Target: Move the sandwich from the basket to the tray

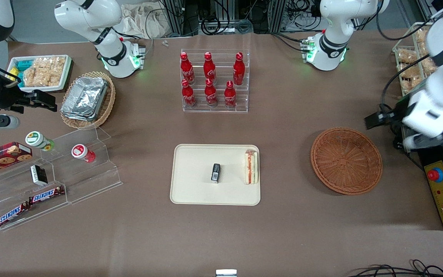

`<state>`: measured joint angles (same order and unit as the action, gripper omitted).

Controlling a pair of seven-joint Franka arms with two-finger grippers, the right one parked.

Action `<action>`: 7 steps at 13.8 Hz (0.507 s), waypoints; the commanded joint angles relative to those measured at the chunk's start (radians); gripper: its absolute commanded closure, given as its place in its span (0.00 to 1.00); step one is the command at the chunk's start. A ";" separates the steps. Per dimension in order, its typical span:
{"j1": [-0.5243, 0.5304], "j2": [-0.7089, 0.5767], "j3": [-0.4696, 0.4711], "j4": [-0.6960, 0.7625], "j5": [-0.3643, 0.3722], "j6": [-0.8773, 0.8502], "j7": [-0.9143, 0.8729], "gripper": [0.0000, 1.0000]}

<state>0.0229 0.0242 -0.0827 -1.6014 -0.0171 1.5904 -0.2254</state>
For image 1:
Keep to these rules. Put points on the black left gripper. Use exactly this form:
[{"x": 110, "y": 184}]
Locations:
[{"x": 393, "y": 114}]

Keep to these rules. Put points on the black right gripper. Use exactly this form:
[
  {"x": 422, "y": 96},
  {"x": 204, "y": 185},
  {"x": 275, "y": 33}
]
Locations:
[{"x": 7, "y": 100}]

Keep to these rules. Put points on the triangular sandwich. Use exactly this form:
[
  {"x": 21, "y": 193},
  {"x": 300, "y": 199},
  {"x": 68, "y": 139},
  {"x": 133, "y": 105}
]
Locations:
[{"x": 251, "y": 167}]

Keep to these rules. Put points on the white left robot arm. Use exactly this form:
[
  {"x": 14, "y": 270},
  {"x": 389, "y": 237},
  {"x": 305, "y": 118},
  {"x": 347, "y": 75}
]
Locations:
[{"x": 333, "y": 23}]

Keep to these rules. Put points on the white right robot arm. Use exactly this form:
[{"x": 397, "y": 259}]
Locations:
[{"x": 90, "y": 15}]

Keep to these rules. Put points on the white rectangular snack tray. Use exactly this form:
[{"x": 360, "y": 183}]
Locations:
[{"x": 67, "y": 69}]

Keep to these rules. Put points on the brown wicker basket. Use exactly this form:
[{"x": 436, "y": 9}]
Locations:
[{"x": 346, "y": 161}]

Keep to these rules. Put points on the light oval wicker basket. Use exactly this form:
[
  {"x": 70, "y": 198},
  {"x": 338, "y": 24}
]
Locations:
[{"x": 108, "y": 104}]

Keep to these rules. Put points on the cream plastic tray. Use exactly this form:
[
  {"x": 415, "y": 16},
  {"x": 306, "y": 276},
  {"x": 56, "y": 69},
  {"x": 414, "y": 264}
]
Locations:
[{"x": 194, "y": 181}]

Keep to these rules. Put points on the rice cracker snack bag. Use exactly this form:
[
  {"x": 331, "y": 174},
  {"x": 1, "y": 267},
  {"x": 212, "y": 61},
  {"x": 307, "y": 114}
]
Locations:
[
  {"x": 54, "y": 67},
  {"x": 37, "y": 77}
]

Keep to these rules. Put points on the grey metal box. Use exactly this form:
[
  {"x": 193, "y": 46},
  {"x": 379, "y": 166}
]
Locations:
[{"x": 408, "y": 143}]

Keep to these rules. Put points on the stack of foil trays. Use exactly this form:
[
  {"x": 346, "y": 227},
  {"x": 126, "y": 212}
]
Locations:
[{"x": 85, "y": 98}]

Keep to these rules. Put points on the green cup with sunflower lid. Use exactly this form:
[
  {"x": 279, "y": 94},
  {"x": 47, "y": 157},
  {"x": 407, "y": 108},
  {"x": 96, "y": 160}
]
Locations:
[{"x": 39, "y": 140}]

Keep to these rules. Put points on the yellow snack packet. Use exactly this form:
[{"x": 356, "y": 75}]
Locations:
[{"x": 13, "y": 74}]

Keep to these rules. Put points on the teal snack packet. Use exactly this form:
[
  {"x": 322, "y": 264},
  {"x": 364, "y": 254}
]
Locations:
[{"x": 24, "y": 64}]

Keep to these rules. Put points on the fried snack bag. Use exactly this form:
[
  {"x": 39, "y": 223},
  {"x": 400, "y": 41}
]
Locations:
[
  {"x": 409, "y": 71},
  {"x": 423, "y": 48},
  {"x": 420, "y": 35},
  {"x": 429, "y": 65},
  {"x": 407, "y": 56},
  {"x": 412, "y": 83}
]

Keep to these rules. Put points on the red cup with white lid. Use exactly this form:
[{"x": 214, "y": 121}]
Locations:
[{"x": 83, "y": 152}]

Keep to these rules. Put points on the red cookie box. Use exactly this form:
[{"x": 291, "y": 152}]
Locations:
[{"x": 2, "y": 157}]

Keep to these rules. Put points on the black and white small box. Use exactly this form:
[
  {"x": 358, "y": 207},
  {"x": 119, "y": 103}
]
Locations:
[{"x": 38, "y": 175}]

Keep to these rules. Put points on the red emergency stop button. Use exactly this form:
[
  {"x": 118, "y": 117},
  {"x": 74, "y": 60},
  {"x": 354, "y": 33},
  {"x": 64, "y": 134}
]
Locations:
[{"x": 435, "y": 175}]

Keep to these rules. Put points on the clear acrylic stepped shelf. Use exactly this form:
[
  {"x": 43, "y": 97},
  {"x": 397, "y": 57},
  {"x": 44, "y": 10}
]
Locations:
[{"x": 90, "y": 181}]

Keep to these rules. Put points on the Snickers chocolate bar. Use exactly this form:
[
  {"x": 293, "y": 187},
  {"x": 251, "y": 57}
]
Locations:
[
  {"x": 12, "y": 214},
  {"x": 46, "y": 195}
]

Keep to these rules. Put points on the beige crumpled cloth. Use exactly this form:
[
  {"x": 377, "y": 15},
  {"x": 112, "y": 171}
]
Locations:
[{"x": 144, "y": 19}]

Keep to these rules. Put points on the clear acrylic bottle rack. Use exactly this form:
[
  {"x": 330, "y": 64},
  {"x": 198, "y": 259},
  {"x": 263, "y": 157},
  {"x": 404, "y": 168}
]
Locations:
[{"x": 240, "y": 100}]

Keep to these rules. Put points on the red cola bottle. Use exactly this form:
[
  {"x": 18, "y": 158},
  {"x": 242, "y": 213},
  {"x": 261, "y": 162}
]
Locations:
[
  {"x": 209, "y": 68},
  {"x": 210, "y": 94},
  {"x": 187, "y": 69},
  {"x": 230, "y": 96},
  {"x": 188, "y": 95},
  {"x": 238, "y": 69}
]

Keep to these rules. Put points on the white device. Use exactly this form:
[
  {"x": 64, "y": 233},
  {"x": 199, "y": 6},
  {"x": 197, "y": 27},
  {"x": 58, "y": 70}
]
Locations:
[{"x": 226, "y": 273}]

